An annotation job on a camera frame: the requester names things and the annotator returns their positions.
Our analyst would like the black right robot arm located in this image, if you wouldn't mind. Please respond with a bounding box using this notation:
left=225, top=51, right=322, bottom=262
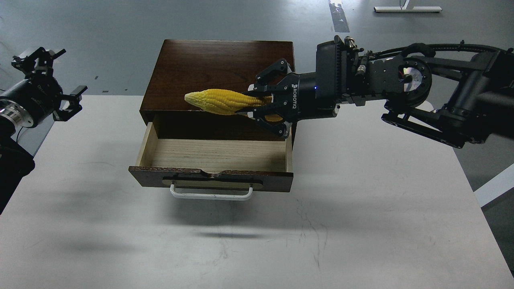
left=236, top=35, right=514, bottom=148

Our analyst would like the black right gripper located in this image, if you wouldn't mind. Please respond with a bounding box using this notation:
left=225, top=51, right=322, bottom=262
left=235, top=58, right=340, bottom=139

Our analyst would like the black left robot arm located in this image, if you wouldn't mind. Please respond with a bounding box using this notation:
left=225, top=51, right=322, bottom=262
left=0, top=47, right=87, bottom=211

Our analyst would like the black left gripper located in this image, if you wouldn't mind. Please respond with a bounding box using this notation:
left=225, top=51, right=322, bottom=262
left=1, top=47, right=88, bottom=129

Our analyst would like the wooden drawer with white handle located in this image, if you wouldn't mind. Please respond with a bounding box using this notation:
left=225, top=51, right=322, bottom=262
left=128, top=122, right=294, bottom=200

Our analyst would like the dark wooden drawer cabinet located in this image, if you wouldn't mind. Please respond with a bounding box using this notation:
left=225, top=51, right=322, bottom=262
left=140, top=39, right=294, bottom=141

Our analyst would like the black floor tape strip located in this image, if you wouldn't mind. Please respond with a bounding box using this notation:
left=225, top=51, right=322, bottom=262
left=328, top=0, right=350, bottom=33

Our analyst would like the yellow corn cob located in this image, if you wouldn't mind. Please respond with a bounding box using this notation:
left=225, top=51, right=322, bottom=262
left=185, top=89, right=272, bottom=115

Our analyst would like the white metal stand base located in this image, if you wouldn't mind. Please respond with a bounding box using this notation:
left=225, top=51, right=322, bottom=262
left=374, top=0, right=442, bottom=13

